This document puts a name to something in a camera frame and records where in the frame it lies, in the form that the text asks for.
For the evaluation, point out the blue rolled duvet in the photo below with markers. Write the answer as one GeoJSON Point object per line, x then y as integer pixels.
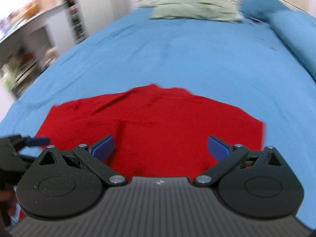
{"type": "Point", "coordinates": [297, 31]}

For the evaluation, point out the white shelf unit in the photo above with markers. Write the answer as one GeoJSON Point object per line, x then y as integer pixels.
{"type": "Point", "coordinates": [50, 29]}

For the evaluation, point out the blue bed sheet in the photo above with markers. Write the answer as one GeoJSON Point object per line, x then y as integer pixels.
{"type": "Point", "coordinates": [244, 64]}

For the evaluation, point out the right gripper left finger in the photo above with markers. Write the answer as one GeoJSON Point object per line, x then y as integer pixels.
{"type": "Point", "coordinates": [93, 157]}

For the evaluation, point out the green folded cloth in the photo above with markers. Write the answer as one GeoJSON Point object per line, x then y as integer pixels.
{"type": "Point", "coordinates": [212, 10]}

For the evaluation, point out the dark blue pillow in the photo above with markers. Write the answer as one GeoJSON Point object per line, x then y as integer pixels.
{"type": "Point", "coordinates": [261, 10]}

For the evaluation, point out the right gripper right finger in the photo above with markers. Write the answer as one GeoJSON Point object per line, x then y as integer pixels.
{"type": "Point", "coordinates": [228, 159]}

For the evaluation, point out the white wardrobe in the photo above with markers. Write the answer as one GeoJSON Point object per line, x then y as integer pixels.
{"type": "Point", "coordinates": [90, 16]}

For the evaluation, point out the red knit garment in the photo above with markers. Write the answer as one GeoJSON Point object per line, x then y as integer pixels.
{"type": "Point", "coordinates": [157, 132]}

